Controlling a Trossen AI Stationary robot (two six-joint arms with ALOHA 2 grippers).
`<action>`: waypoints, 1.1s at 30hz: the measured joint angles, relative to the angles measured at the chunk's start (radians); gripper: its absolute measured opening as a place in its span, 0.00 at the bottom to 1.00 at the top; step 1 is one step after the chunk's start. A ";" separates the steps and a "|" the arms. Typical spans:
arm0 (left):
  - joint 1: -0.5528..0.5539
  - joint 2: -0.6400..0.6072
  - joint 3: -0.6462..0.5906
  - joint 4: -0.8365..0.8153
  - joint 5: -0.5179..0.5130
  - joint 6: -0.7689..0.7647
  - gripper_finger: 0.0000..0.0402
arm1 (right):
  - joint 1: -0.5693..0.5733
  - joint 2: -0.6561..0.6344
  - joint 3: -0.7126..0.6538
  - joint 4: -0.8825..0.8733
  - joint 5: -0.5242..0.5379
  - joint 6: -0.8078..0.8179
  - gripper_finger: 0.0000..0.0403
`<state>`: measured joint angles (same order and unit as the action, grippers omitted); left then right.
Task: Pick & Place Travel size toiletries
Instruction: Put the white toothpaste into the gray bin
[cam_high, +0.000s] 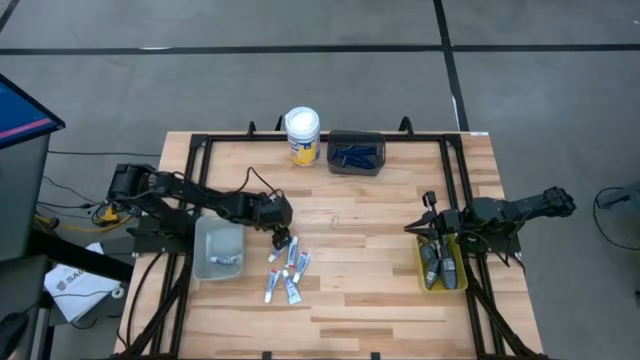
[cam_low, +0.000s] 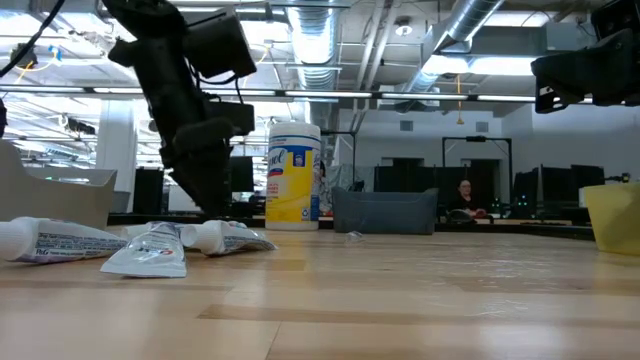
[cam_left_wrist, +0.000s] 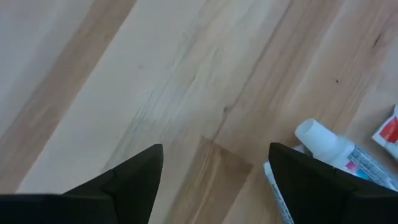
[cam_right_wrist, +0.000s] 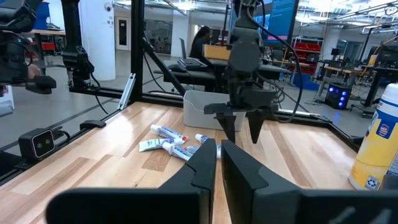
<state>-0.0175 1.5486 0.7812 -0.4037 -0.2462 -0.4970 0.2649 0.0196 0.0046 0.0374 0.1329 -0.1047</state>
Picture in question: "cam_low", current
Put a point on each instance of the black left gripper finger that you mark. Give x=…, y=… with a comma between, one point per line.
x=200, y=175

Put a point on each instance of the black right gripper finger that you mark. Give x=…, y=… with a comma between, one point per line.
x=595, y=62
x=615, y=94

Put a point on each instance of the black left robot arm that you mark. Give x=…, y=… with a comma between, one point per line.
x=150, y=30

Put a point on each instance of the black computer monitor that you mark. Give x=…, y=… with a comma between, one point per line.
x=244, y=175

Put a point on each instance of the black tall cabinet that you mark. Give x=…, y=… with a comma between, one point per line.
x=148, y=192

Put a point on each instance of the white room pillar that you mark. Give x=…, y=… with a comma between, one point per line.
x=117, y=165

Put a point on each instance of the yellow white wipes canister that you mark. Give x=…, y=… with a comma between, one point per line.
x=292, y=190

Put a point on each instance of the row of black monitors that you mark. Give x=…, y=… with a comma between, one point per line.
x=560, y=190

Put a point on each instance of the yellow plastic bin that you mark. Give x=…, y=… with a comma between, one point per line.
x=615, y=220

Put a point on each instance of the long ceiling light strip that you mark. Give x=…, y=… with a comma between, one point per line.
x=325, y=93

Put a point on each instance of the grey fabric partition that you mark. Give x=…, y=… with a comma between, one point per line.
x=350, y=177

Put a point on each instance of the translucent white plastic bin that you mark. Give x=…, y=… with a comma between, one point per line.
x=50, y=200

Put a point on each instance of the clear plastic razor cap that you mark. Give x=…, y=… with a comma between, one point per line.
x=354, y=237

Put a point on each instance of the person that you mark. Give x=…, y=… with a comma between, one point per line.
x=465, y=200

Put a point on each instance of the dark grey plastic bin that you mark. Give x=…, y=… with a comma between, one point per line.
x=385, y=212

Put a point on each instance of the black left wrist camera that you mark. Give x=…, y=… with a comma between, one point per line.
x=232, y=117

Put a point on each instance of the smooth silver ventilation duct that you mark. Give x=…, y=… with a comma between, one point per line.
x=470, y=15

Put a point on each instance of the black metal gate frame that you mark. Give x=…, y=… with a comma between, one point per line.
x=477, y=138

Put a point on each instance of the corrugated silver ventilation duct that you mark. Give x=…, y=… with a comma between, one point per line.
x=315, y=60

